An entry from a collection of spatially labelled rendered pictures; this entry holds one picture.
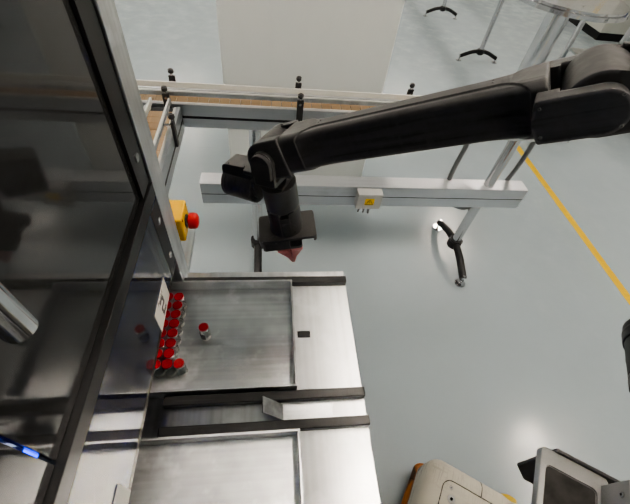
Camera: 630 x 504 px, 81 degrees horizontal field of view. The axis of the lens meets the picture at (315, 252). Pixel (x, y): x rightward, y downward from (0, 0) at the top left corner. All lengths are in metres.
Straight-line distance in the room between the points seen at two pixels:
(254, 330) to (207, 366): 0.13
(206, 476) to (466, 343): 1.56
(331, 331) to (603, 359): 1.82
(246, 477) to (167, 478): 0.14
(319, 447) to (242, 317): 0.32
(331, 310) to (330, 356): 0.12
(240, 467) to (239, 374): 0.17
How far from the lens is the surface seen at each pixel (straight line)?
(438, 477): 1.49
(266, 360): 0.84
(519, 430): 2.01
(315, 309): 0.90
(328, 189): 1.74
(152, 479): 0.80
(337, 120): 0.49
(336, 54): 2.07
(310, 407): 0.81
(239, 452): 0.79
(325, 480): 0.78
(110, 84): 0.59
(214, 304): 0.91
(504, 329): 2.23
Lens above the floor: 1.65
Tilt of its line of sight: 50 degrees down
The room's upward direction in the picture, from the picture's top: 9 degrees clockwise
